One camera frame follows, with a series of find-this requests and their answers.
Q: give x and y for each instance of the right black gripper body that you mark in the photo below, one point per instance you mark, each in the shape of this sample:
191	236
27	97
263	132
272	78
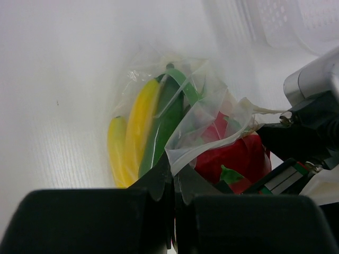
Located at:
306	140

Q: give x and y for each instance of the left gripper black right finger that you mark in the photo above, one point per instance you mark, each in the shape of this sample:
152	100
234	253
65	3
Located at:
209	221

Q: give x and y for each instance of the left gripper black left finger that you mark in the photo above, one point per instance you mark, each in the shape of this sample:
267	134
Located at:
137	219

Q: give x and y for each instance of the red fake dragon fruit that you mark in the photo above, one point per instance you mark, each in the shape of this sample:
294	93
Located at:
238	165

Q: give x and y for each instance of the clear zip top bag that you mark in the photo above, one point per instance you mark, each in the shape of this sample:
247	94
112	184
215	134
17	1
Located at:
217	120

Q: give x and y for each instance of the yellow fake banana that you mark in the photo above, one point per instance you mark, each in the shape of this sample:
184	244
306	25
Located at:
126	140

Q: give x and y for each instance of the green fake chili pepper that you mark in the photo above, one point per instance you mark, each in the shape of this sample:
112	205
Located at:
176	97

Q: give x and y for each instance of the clear plastic basket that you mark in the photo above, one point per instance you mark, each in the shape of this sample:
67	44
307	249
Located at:
311	25

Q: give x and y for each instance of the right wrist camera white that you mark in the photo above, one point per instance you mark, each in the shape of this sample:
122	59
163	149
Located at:
320	75

